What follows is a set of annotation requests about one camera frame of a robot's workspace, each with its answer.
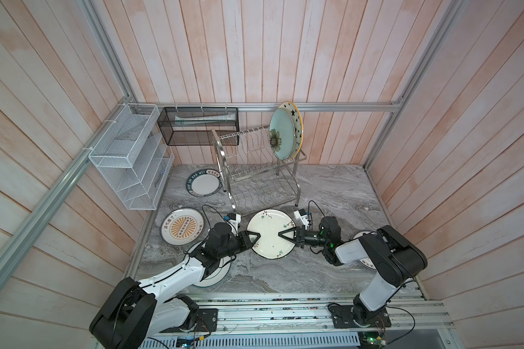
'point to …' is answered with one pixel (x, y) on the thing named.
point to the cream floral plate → (268, 224)
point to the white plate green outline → (218, 276)
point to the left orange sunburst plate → (182, 226)
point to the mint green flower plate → (282, 133)
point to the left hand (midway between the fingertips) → (258, 239)
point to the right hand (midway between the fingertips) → (280, 236)
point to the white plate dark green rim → (204, 182)
